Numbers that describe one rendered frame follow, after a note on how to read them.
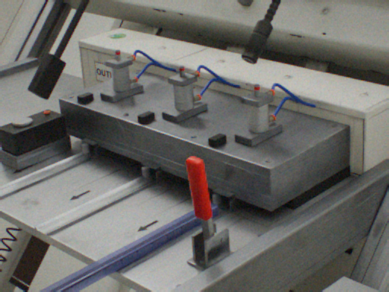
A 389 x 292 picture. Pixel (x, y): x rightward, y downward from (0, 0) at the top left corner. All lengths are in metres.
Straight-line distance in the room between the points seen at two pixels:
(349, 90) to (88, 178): 0.31
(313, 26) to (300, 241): 0.31
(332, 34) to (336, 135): 0.16
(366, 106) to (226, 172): 0.17
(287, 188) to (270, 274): 0.10
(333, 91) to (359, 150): 0.08
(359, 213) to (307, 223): 0.09
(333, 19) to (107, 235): 0.38
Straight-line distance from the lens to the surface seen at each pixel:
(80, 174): 0.94
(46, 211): 0.87
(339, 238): 0.84
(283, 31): 1.02
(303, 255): 0.80
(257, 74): 0.98
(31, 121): 0.98
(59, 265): 3.26
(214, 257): 0.74
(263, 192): 0.80
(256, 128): 0.84
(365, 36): 0.95
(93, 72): 1.18
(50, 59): 0.86
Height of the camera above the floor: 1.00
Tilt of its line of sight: 8 degrees up
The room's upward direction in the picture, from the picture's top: 25 degrees clockwise
